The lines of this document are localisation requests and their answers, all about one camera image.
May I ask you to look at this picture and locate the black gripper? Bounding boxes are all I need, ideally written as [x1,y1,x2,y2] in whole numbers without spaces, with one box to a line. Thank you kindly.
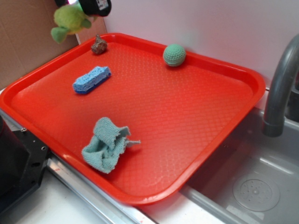
[55,0,112,17]

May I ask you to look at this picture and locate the green plush turtle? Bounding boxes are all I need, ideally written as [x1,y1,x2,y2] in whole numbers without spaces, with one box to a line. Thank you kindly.
[50,2,92,43]

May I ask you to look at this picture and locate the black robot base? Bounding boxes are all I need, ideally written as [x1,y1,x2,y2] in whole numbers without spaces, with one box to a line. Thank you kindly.
[0,118,50,214]

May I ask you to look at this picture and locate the brown rock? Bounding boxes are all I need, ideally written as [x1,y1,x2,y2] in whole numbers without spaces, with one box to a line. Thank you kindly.
[91,35,108,55]

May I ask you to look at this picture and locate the blue sponge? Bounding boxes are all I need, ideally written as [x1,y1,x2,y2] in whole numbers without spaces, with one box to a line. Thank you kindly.
[72,66,111,94]

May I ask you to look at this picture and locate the brown cardboard panel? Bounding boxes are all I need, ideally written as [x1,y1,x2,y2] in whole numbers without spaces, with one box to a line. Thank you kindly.
[0,0,78,89]

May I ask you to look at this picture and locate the green textured ball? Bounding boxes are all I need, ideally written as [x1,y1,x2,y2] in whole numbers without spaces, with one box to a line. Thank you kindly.
[163,44,186,67]

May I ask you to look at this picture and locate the red plastic tray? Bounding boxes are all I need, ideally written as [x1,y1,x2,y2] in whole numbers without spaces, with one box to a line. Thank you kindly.
[0,33,265,205]

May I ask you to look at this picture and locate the teal crumpled cloth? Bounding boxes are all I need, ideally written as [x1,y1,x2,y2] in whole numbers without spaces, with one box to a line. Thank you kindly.
[81,117,141,174]

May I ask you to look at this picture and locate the grey faucet spout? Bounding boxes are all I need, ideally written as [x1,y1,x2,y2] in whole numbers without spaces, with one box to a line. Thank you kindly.
[262,35,299,137]

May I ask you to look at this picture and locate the grey plastic sink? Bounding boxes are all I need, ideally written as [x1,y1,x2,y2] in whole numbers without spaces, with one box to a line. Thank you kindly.
[140,98,299,224]

